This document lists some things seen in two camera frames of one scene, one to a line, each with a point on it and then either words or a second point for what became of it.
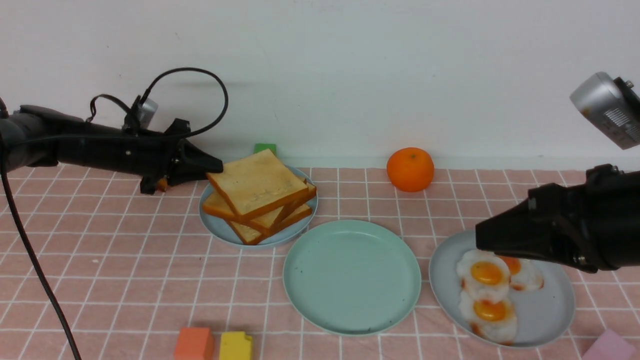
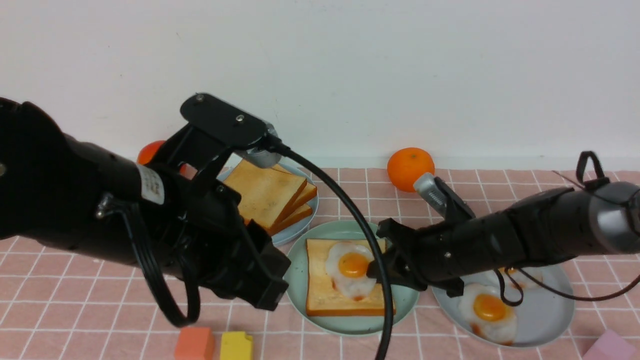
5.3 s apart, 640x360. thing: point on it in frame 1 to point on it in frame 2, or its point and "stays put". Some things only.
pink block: x=609 y=346 stays put
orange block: x=195 y=343 stays put
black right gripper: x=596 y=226 to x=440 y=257
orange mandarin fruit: x=410 y=169 stays put
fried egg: x=485 y=275 to x=346 y=265
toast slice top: x=258 y=182 to x=323 y=299
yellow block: x=235 y=345 stays put
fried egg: x=492 y=320 stays put
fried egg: x=525 y=275 stays put
